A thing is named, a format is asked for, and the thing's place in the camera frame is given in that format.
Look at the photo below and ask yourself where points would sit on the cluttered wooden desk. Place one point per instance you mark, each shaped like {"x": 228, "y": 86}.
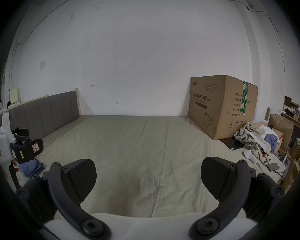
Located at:
{"x": 298, "y": 120}

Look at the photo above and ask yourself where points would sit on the blue cloth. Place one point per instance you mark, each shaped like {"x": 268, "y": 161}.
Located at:
{"x": 31, "y": 168}

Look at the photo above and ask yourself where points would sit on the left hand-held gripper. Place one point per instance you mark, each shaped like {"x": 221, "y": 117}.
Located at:
{"x": 1, "y": 146}

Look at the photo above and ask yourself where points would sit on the grey padded headboard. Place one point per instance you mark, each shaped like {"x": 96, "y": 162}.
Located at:
{"x": 50, "y": 111}

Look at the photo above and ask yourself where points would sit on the black flat mat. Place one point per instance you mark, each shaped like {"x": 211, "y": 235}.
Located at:
{"x": 231, "y": 143}

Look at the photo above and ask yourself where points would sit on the small grey flat device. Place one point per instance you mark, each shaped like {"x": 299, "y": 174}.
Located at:
{"x": 273, "y": 167}

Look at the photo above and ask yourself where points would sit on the plaid garment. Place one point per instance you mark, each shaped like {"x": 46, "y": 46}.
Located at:
{"x": 248, "y": 134}

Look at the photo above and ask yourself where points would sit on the blue garment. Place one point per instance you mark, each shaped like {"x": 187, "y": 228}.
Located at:
{"x": 271, "y": 141}

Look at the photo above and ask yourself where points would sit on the bed with beige sheet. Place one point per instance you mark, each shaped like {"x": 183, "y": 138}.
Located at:
{"x": 140, "y": 159}

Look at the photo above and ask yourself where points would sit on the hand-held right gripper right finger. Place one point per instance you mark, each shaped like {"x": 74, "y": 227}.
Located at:
{"x": 217, "y": 176}

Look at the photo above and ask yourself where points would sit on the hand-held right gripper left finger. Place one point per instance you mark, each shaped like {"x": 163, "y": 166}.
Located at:
{"x": 72, "y": 181}

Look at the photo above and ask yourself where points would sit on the large brown cardboard carton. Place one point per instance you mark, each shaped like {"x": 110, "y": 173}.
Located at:
{"x": 220, "y": 104}

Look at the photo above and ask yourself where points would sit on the pale yellow box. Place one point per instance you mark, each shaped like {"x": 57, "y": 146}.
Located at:
{"x": 14, "y": 95}

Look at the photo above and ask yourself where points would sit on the white sock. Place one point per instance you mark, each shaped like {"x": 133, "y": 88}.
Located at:
{"x": 250, "y": 157}

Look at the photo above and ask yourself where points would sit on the open brown carton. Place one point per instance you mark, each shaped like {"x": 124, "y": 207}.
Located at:
{"x": 281, "y": 126}

